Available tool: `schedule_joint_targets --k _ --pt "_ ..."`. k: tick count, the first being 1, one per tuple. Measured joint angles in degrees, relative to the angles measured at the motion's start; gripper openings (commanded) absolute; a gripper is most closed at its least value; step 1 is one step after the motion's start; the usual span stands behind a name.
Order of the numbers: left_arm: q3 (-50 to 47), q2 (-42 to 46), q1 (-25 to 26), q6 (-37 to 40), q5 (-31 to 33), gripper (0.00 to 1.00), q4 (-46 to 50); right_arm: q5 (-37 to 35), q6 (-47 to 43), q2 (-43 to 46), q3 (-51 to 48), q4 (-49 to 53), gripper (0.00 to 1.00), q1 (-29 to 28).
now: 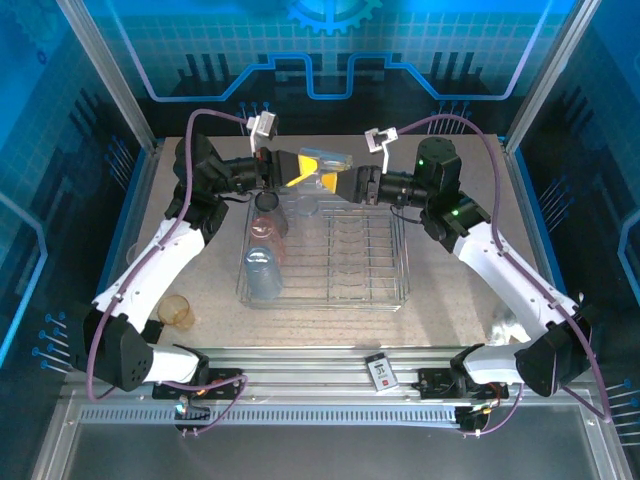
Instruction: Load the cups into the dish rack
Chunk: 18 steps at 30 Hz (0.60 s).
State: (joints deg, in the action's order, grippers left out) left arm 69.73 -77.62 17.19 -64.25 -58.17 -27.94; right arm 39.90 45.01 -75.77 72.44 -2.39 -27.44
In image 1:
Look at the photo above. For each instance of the clear plastic cup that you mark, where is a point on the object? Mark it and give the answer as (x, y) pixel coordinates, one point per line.
(132, 254)
(306, 206)
(327, 155)

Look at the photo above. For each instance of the dark grey transparent cup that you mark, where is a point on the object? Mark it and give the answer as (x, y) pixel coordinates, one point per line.
(272, 212)

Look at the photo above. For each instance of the red transparent plastic cup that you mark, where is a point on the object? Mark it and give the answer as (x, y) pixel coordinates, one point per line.
(267, 240)

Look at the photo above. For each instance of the blue transparent plastic cup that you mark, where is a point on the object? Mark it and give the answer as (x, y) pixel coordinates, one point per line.
(262, 275)

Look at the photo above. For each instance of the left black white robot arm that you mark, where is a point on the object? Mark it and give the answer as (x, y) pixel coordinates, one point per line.
(125, 360)

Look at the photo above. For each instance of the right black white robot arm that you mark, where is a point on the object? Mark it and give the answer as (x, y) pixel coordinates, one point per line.
(500, 270)

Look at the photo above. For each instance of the amber transparent plastic cup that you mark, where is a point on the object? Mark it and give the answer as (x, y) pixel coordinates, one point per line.
(176, 312)

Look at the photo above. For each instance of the white cloth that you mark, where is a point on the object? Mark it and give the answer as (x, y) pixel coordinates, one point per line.
(505, 327)

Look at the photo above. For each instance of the black white label card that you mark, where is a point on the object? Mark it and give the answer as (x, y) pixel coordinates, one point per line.
(381, 374)

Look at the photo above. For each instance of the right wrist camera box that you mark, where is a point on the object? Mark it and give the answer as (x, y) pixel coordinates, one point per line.
(380, 140)

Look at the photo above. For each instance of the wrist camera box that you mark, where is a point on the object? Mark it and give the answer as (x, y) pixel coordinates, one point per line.
(380, 140)
(264, 127)

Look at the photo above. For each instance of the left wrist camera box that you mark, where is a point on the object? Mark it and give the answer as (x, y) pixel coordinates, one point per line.
(264, 127)

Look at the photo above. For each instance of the aluminium side rail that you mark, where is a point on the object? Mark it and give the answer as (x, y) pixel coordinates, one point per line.
(154, 150)
(510, 149)

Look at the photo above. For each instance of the aluminium frame post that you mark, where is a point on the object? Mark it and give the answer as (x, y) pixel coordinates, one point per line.
(114, 80)
(545, 80)

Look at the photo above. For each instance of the black metal bracket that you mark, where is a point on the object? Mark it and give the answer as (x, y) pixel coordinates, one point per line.
(152, 332)

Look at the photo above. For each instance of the aluminium front rail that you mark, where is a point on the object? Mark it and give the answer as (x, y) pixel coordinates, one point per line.
(310, 370)

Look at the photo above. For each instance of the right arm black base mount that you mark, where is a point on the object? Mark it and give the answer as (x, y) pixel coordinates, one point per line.
(435, 382)

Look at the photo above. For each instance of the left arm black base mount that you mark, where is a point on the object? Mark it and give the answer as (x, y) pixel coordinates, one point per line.
(225, 385)

